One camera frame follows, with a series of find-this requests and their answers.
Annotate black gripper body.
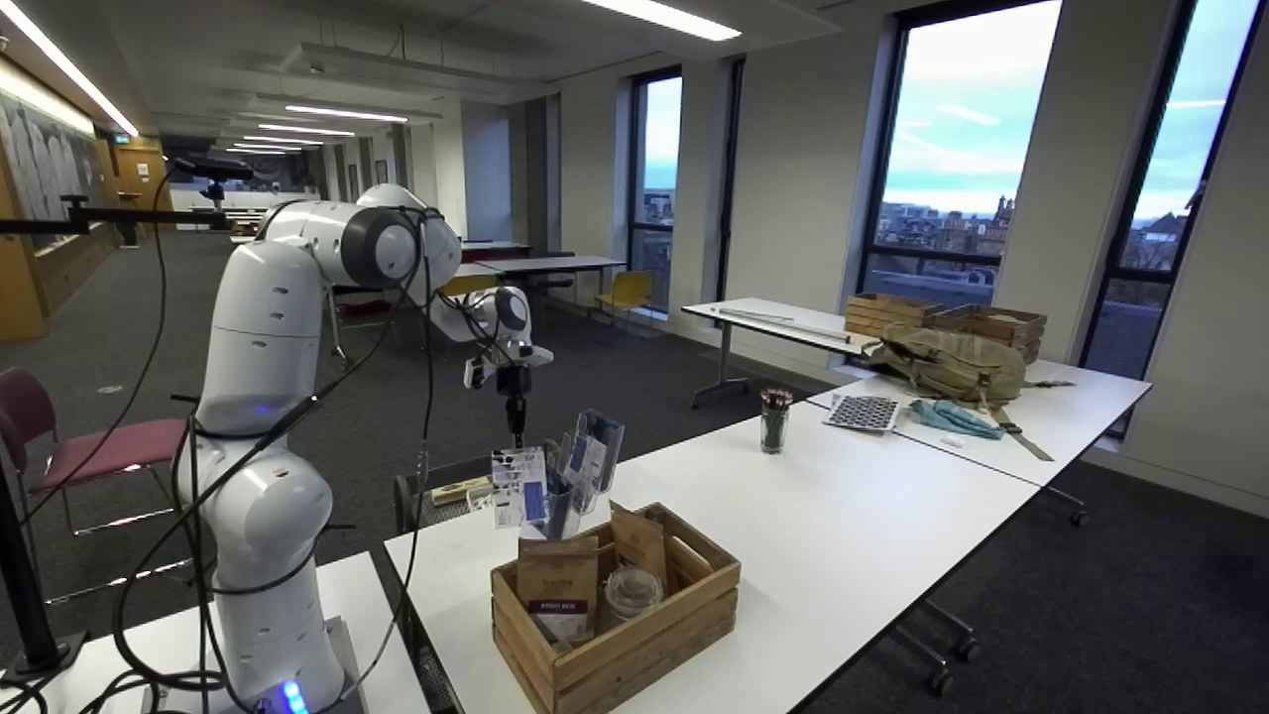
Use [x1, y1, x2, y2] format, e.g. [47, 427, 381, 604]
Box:
[487, 359, 534, 408]

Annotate black tripod stand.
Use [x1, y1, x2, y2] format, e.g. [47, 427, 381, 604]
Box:
[0, 194, 252, 678]

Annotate blue white box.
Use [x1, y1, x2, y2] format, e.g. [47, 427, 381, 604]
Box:
[544, 450, 586, 543]

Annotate blue standing box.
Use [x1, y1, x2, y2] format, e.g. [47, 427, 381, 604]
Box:
[574, 408, 632, 499]

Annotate distant white tables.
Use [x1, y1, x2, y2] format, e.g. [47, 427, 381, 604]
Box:
[450, 234, 628, 313]

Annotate yellow chair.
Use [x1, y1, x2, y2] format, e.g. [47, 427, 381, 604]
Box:
[590, 268, 659, 322]

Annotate plain brown paper bag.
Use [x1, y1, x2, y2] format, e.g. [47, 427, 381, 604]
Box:
[603, 499, 676, 585]

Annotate brown paper bag with label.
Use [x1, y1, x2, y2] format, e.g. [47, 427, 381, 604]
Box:
[512, 532, 607, 654]

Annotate clear round jar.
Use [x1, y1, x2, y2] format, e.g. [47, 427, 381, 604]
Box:
[599, 563, 671, 625]

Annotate wooden slat crate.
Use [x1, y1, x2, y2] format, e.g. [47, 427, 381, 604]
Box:
[487, 499, 746, 714]

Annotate dark cup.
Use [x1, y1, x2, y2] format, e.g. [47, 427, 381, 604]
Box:
[758, 384, 796, 461]

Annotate white folding table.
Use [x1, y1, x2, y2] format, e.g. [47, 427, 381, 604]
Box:
[681, 293, 885, 400]

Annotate long ceiling light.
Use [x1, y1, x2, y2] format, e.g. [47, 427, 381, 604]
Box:
[0, 0, 144, 144]
[254, 120, 363, 144]
[281, 97, 414, 130]
[581, 0, 746, 46]

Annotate checkered pad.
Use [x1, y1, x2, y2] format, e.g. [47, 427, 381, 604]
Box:
[825, 391, 906, 440]

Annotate light wooden crate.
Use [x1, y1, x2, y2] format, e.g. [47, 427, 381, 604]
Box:
[840, 289, 936, 341]

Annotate olive green bag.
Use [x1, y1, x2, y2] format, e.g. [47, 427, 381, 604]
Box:
[865, 325, 1037, 411]

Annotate cardboard box on shelf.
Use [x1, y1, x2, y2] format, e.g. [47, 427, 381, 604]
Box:
[101, 136, 176, 214]

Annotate maroon office chair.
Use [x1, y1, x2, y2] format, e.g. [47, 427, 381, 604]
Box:
[0, 366, 195, 546]

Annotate teal flat item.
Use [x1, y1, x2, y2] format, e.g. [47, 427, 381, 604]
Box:
[908, 395, 1009, 445]

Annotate dark wicker crate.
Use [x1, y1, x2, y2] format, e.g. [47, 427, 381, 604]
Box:
[927, 301, 1051, 368]

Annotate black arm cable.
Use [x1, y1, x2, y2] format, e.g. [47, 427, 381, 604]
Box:
[333, 208, 450, 690]

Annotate robot base cable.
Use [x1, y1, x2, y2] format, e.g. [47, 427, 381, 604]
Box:
[103, 391, 333, 714]

